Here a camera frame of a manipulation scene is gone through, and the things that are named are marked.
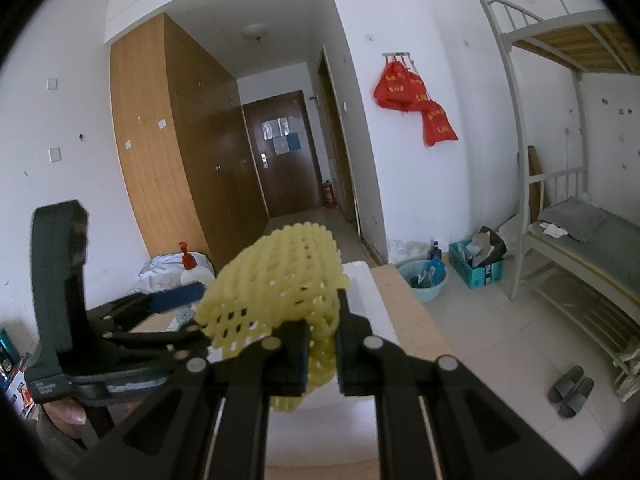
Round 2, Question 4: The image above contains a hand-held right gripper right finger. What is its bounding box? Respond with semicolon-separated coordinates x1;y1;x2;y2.
336;287;583;480

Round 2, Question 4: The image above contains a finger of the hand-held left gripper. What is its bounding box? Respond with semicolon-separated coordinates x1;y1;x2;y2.
84;281;207;334
104;322;212;362

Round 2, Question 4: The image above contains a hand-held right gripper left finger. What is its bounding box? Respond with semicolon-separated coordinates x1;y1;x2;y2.
70;320;309;480

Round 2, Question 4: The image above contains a yellow foam fruit net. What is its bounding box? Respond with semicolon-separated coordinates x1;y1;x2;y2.
194;223;350;413

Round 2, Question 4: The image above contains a person's left forearm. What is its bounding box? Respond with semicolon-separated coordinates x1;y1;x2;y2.
35;400;103;463

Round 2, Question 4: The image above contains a white pump bottle red cap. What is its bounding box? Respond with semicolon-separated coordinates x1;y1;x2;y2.
177;241;217;286

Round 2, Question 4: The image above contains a silver plastic bag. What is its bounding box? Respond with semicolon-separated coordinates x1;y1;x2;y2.
131;252;213;295

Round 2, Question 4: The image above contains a blue printed package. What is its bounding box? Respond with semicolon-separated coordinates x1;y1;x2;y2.
0;327;23;376

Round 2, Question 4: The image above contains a light blue plastic basin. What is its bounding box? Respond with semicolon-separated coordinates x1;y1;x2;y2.
397;258;449;303

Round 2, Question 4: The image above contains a blue cardboard box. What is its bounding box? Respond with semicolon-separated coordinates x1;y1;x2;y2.
448;237;506;290

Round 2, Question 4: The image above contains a dark brown entrance door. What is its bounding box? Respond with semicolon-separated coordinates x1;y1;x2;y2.
242;90;325;218

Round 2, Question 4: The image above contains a wooden wardrobe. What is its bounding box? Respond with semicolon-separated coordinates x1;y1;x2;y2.
110;12;271;273

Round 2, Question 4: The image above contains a black bag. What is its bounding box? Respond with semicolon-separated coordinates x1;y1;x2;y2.
472;227;507;267

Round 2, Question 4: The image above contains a grey slipper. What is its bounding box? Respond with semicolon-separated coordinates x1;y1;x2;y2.
558;377;596;419
547;365;585;405

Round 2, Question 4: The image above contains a brown side door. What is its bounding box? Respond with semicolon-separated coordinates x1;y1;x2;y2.
317;46;361;238

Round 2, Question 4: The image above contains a wooden board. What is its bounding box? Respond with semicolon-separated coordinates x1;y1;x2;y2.
527;145;549;221

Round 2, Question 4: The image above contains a grey pillow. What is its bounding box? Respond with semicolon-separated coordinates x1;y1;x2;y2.
537;197;608;243

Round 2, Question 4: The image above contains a white metal bunk bed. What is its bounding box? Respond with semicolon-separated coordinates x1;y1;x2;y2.
472;0;640;403

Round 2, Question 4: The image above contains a red drawstring bag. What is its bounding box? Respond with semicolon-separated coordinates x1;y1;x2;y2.
374;57;416;111
402;70;432;111
420;100;459;148

